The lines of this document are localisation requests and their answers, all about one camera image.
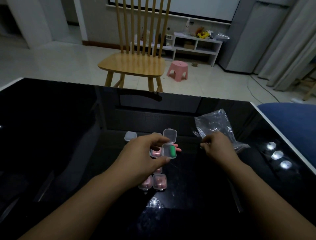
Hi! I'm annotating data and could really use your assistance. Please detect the light grey curtain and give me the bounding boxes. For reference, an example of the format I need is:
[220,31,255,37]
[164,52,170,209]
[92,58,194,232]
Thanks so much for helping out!
[254,0,316,91]

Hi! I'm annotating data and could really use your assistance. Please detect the wooden spindle-back chair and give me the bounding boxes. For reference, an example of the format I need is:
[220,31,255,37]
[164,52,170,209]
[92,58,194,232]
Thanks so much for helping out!
[97,0,171,92]

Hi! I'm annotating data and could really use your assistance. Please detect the person's right hand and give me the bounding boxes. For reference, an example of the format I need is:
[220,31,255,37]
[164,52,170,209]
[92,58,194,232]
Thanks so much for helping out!
[200,131,244,171]

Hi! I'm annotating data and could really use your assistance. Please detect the small clear plastic box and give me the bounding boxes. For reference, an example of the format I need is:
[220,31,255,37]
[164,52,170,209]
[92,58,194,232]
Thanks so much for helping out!
[161,128,178,159]

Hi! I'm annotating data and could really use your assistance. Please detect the white projection screen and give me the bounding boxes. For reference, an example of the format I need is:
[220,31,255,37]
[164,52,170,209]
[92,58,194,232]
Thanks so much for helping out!
[108,0,240,24]

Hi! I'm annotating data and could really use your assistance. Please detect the person's left hand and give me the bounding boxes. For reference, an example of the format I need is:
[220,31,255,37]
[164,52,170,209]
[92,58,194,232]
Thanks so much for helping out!
[118,134,171,190]

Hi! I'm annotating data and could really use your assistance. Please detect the person's right forearm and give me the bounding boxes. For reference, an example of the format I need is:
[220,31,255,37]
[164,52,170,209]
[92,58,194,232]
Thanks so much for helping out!
[226,159,316,240]

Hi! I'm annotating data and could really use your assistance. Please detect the empty closed clear plastic box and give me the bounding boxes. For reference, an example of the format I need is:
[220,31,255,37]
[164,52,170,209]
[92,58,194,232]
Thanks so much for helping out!
[124,131,138,142]

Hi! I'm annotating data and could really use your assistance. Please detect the clear plastic bag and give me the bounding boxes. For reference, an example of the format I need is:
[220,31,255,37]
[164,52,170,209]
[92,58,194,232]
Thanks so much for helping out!
[193,109,250,153]

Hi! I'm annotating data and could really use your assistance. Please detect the wooden chair leg frame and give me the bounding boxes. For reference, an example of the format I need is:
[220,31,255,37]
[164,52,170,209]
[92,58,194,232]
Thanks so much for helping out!
[293,66,316,101]

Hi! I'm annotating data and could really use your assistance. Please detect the pink plastic stool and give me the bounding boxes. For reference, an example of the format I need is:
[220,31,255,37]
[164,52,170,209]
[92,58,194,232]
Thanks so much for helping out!
[166,60,189,82]

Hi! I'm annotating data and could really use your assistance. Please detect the yellow toy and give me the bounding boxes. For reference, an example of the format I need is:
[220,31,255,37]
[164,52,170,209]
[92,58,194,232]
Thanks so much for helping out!
[196,27,213,39]

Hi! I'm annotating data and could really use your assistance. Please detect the black floor cable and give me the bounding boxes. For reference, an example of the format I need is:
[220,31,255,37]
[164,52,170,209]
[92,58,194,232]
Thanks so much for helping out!
[246,74,281,103]

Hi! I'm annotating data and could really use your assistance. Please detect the person's left forearm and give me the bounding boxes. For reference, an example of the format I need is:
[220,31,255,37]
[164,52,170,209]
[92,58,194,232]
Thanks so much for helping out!
[18,158,139,240]

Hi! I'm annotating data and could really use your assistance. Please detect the blue cushion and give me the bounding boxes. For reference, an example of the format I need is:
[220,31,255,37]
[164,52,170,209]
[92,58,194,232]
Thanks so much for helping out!
[257,102,316,169]

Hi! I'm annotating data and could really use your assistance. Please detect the grey standing air conditioner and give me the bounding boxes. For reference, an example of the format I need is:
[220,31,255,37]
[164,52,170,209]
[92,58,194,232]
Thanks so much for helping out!
[218,0,290,74]

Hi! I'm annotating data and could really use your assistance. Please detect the white low shelf unit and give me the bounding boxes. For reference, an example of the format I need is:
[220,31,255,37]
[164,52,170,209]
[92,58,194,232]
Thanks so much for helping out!
[130,32,223,67]

